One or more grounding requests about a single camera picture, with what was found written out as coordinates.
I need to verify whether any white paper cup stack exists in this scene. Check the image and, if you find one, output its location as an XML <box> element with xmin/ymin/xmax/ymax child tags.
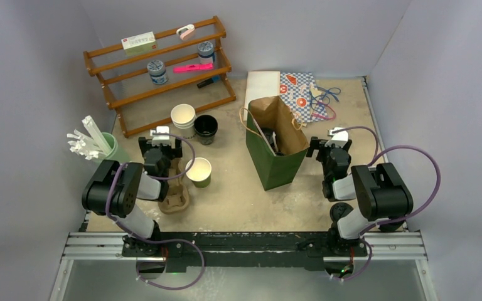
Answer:
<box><xmin>185</xmin><ymin>157</ymin><xmax>212</xmax><ymax>188</ymax></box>
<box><xmin>170</xmin><ymin>103</ymin><xmax>196</xmax><ymax>138</ymax></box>

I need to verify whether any green paper bag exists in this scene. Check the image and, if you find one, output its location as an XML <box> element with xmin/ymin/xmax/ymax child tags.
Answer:
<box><xmin>238</xmin><ymin>96</ymin><xmax>309</xmax><ymax>191</ymax></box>

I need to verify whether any white straw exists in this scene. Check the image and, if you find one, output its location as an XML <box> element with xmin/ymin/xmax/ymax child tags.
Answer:
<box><xmin>270</xmin><ymin>132</ymin><xmax>279</xmax><ymax>153</ymax></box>
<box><xmin>253</xmin><ymin>119</ymin><xmax>276</xmax><ymax>156</ymax></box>

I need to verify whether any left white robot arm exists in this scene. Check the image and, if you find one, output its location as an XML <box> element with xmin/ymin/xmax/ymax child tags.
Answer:
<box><xmin>82</xmin><ymin>135</ymin><xmax>183</xmax><ymax>256</ymax></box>

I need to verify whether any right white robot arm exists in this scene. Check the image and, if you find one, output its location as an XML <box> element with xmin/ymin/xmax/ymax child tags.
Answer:
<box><xmin>306</xmin><ymin>137</ymin><xmax>414</xmax><ymax>255</ymax></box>

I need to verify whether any green straw holder cup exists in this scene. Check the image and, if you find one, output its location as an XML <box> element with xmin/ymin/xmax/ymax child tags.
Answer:
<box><xmin>93</xmin><ymin>132</ymin><xmax>131</xmax><ymax>163</ymax></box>

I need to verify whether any black paper cup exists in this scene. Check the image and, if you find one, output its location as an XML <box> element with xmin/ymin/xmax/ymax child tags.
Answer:
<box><xmin>194</xmin><ymin>115</ymin><xmax>218</xmax><ymax>145</ymax></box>

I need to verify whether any blue checkered paper bag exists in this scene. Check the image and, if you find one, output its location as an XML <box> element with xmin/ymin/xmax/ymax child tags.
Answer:
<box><xmin>279</xmin><ymin>71</ymin><xmax>329</xmax><ymax>124</ymax></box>

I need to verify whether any wooden shelf rack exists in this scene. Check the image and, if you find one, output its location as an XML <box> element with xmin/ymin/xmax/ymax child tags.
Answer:
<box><xmin>83</xmin><ymin>16</ymin><xmax>236</xmax><ymax>138</ymax></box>

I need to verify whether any blue lidded jar left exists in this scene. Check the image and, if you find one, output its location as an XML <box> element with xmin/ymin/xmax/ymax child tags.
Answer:
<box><xmin>147</xmin><ymin>60</ymin><xmax>168</xmax><ymax>85</ymax></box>

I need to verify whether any blue lidded jar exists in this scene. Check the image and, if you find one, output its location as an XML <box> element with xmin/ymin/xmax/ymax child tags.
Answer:
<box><xmin>197</xmin><ymin>41</ymin><xmax>215</xmax><ymax>65</ymax></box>
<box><xmin>147</xmin><ymin>60</ymin><xmax>168</xmax><ymax>85</ymax></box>

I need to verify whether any white paper bag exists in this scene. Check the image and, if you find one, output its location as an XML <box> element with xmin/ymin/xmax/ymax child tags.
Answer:
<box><xmin>244</xmin><ymin>71</ymin><xmax>281</xmax><ymax>108</ymax></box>

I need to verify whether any black blue marker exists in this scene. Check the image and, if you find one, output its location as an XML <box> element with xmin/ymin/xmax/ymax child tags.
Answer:
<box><xmin>196</xmin><ymin>75</ymin><xmax>220</xmax><ymax>89</ymax></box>

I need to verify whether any pink marker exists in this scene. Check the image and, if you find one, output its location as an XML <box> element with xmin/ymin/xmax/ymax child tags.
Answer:
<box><xmin>173</xmin><ymin>63</ymin><xmax>214</xmax><ymax>73</ymax></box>

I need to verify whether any white green box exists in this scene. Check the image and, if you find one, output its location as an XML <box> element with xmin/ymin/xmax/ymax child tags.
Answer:
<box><xmin>121</xmin><ymin>31</ymin><xmax>157</xmax><ymax>56</ymax></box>

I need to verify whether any blue lidded jar right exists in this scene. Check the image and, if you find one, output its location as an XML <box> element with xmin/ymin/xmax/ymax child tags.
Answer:
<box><xmin>197</xmin><ymin>41</ymin><xmax>215</xmax><ymax>65</ymax></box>

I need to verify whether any pink white clip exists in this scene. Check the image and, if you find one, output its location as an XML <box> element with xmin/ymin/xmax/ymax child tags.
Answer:
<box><xmin>176</xmin><ymin>24</ymin><xmax>195</xmax><ymax>41</ymax></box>

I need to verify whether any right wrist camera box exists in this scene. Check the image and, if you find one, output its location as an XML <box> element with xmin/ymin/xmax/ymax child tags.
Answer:
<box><xmin>324</xmin><ymin>127</ymin><xmax>349</xmax><ymax>148</ymax></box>

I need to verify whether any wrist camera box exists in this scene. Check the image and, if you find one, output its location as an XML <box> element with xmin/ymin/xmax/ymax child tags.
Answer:
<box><xmin>324</xmin><ymin>127</ymin><xmax>349</xmax><ymax>148</ymax></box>
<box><xmin>149</xmin><ymin>126</ymin><xmax>171</xmax><ymax>146</ymax></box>

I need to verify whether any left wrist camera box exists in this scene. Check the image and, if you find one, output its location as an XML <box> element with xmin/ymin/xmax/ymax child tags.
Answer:
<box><xmin>149</xmin><ymin>126</ymin><xmax>171</xmax><ymax>146</ymax></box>

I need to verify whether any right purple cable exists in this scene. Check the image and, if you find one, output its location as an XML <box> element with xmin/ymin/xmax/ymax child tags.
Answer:
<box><xmin>336</xmin><ymin>125</ymin><xmax>442</xmax><ymax>238</ymax></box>

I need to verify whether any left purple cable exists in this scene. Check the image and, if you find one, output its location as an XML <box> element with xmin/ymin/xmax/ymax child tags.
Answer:
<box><xmin>105</xmin><ymin>132</ymin><xmax>206</xmax><ymax>290</ymax></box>

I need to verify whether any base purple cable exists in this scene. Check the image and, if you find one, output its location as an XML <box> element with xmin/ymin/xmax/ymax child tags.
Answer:
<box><xmin>328</xmin><ymin>238</ymin><xmax>374</xmax><ymax>283</ymax></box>

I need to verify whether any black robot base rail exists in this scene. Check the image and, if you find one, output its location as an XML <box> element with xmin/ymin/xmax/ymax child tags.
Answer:
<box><xmin>122</xmin><ymin>230</ymin><xmax>368</xmax><ymax>273</ymax></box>

